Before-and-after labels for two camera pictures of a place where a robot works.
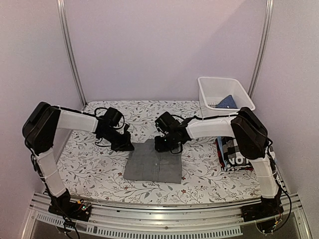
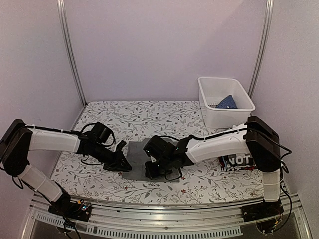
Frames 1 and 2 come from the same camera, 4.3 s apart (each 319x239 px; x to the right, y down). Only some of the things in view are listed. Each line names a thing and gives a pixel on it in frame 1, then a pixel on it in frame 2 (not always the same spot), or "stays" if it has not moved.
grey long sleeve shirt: [146, 163] stays
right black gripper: [158, 147] → [151, 174]
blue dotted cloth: [227, 102] stays
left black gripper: [126, 145] → [116, 165]
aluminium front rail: [160, 220] stays
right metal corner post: [262, 47] stays
